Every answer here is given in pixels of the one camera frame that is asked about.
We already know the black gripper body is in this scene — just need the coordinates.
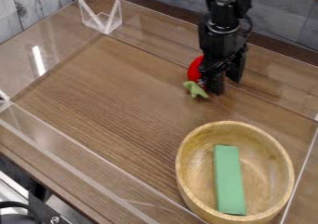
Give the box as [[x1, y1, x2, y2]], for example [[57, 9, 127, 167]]
[[198, 13, 250, 73]]

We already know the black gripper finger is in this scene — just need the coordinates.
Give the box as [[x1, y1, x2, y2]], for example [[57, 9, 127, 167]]
[[199, 66, 225, 96], [226, 50, 246, 83]]

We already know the red felt fruit green leaf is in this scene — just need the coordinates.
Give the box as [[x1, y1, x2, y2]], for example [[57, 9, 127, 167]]
[[183, 56, 208, 99]]

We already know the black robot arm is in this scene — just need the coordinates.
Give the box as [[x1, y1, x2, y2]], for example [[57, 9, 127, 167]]
[[187, 0, 254, 96]]

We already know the wooden oval bowl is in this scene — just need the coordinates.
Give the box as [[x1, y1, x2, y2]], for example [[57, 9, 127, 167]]
[[175, 121, 294, 224]]

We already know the green rectangular block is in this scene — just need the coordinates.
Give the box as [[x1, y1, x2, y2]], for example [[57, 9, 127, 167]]
[[214, 144, 247, 216]]

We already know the clear acrylic tray enclosure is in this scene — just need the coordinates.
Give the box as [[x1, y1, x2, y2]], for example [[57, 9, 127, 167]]
[[0, 3, 318, 224]]

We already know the black clamp with cable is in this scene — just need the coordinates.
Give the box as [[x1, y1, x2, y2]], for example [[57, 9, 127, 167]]
[[0, 192, 66, 224]]

